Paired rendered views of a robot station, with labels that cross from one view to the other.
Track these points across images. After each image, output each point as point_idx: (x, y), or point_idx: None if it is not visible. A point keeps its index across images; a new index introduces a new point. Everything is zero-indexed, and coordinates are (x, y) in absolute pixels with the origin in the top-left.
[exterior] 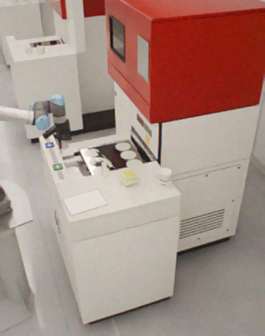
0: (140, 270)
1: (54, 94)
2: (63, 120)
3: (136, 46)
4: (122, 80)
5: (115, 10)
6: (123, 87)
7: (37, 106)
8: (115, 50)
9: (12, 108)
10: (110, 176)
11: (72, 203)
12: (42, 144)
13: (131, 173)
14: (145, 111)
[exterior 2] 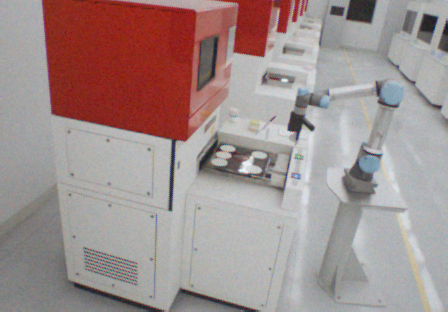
0: None
1: (305, 89)
2: (298, 107)
3: (226, 42)
4: (209, 104)
5: (210, 27)
6: (209, 111)
7: (323, 93)
8: (202, 84)
9: (347, 86)
10: (263, 137)
11: (301, 135)
12: (303, 180)
13: (254, 120)
14: (226, 92)
